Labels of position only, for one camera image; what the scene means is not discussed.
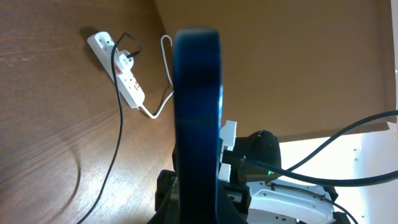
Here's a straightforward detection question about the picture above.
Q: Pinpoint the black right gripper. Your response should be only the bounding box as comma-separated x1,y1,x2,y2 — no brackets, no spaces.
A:
146,169,252,224

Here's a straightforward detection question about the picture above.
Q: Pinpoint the blue Samsung Galaxy smartphone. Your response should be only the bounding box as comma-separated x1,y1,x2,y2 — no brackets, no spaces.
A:
173,29,223,223

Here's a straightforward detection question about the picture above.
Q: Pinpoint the black charger cable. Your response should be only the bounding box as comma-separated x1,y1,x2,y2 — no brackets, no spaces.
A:
76,32,141,224

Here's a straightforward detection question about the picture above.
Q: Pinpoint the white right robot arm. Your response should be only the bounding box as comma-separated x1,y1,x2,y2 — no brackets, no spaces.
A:
150,127,357,223

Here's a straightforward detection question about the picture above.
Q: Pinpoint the white charger plug adapter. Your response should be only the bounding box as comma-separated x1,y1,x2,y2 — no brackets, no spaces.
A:
114,50,134,72

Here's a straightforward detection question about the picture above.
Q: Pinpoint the white power strip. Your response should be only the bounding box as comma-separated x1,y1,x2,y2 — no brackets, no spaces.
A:
87,32,145,108

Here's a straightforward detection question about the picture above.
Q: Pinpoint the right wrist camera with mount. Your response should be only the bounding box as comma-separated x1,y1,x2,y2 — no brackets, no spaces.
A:
218,120,237,182

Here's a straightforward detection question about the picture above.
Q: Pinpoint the white power strip cord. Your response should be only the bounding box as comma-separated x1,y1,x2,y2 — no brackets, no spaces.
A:
139,34,175,119

